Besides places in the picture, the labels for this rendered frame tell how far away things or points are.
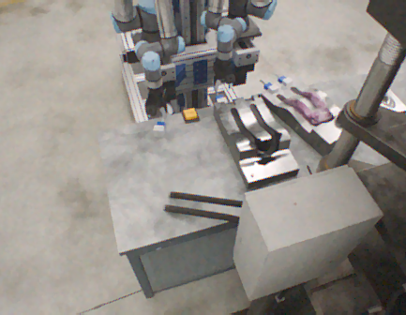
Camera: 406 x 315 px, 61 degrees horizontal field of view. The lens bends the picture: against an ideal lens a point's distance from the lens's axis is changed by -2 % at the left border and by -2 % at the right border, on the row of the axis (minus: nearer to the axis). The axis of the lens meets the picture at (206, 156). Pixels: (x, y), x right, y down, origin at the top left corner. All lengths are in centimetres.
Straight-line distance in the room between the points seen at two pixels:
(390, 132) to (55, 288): 207
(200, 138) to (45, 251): 133
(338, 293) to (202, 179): 76
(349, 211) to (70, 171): 229
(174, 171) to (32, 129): 180
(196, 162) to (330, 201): 96
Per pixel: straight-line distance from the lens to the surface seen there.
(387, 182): 123
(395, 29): 80
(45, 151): 306
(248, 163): 167
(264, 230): 82
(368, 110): 98
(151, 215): 160
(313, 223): 86
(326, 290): 156
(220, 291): 229
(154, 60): 153
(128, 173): 173
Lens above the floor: 220
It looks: 53 degrees down
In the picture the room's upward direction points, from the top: 1 degrees clockwise
